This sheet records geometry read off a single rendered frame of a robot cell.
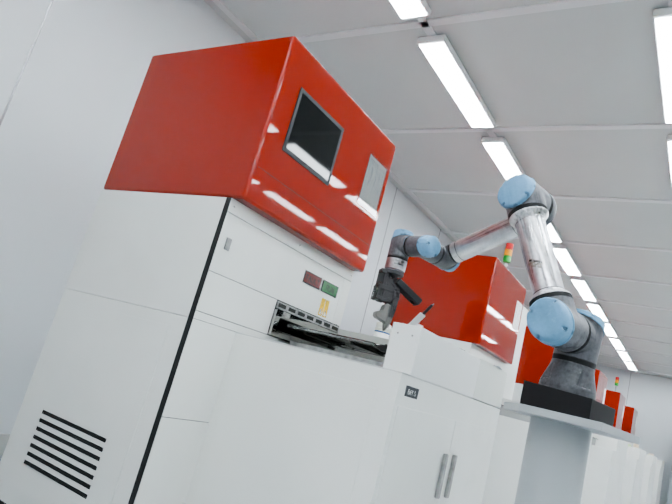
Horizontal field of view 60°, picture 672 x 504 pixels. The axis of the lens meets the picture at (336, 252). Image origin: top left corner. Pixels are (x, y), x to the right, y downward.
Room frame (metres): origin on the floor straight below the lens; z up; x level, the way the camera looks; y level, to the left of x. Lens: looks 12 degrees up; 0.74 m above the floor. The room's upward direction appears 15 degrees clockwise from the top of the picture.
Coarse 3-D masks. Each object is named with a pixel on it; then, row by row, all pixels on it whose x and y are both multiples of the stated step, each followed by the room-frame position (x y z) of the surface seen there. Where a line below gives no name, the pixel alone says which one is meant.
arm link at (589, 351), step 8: (584, 312) 1.57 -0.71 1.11; (592, 320) 1.57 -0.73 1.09; (600, 320) 1.57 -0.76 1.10; (592, 328) 1.55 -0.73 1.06; (600, 328) 1.57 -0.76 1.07; (592, 336) 1.55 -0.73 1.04; (600, 336) 1.58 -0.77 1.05; (584, 344) 1.54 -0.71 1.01; (592, 344) 1.56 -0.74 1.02; (600, 344) 1.59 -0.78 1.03; (560, 352) 1.60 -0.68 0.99; (568, 352) 1.58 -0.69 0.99; (576, 352) 1.57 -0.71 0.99; (584, 352) 1.57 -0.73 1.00; (592, 352) 1.57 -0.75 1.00; (592, 360) 1.58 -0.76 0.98
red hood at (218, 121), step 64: (192, 64) 2.05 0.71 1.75; (256, 64) 1.85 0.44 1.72; (320, 64) 1.91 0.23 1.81; (128, 128) 2.19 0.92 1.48; (192, 128) 1.98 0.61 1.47; (256, 128) 1.80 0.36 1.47; (320, 128) 1.98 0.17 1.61; (192, 192) 1.91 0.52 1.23; (256, 192) 1.81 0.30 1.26; (320, 192) 2.08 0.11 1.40
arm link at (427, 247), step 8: (408, 240) 1.96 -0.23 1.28; (416, 240) 1.93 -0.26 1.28; (424, 240) 1.90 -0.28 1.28; (432, 240) 1.90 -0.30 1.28; (408, 248) 1.96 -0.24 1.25; (416, 248) 1.93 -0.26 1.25; (424, 248) 1.90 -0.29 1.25; (432, 248) 1.90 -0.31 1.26; (440, 248) 1.93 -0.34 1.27; (416, 256) 1.96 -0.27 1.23; (424, 256) 1.93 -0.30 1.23; (432, 256) 1.92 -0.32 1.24; (440, 256) 1.97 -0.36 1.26
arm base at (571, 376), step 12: (552, 360) 1.63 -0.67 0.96; (564, 360) 1.59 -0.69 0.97; (576, 360) 1.57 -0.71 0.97; (552, 372) 1.60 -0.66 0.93; (564, 372) 1.58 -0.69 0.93; (576, 372) 1.57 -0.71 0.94; (588, 372) 1.57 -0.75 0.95; (552, 384) 1.59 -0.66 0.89; (564, 384) 1.57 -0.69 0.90; (576, 384) 1.56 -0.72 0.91; (588, 384) 1.57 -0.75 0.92; (588, 396) 1.56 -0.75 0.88
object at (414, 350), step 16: (400, 336) 1.69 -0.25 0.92; (416, 336) 1.66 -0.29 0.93; (432, 336) 1.73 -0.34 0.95; (400, 352) 1.69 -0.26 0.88; (416, 352) 1.66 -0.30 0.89; (432, 352) 1.75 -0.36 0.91; (448, 352) 1.85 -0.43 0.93; (464, 352) 1.96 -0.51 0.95; (400, 368) 1.68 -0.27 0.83; (416, 368) 1.68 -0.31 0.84; (432, 368) 1.77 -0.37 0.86; (448, 368) 1.87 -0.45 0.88; (464, 368) 1.99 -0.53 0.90; (448, 384) 1.90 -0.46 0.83; (464, 384) 2.02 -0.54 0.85
